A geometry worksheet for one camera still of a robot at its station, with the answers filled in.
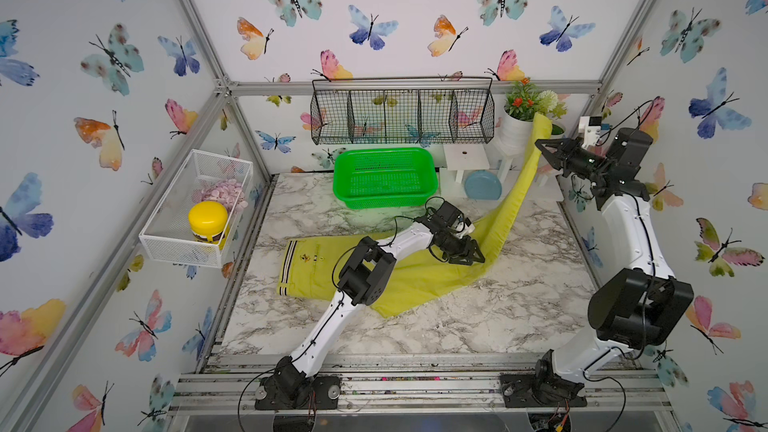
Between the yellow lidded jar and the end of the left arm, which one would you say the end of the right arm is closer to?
the end of the left arm

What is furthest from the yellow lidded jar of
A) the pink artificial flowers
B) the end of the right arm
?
the end of the right arm

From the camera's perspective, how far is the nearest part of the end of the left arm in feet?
2.81

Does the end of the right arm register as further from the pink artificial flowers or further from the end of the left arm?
the pink artificial flowers

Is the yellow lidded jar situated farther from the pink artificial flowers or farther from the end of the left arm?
the end of the left arm

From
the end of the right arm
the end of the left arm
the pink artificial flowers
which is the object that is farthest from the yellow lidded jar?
the end of the right arm

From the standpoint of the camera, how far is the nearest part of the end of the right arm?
61 cm
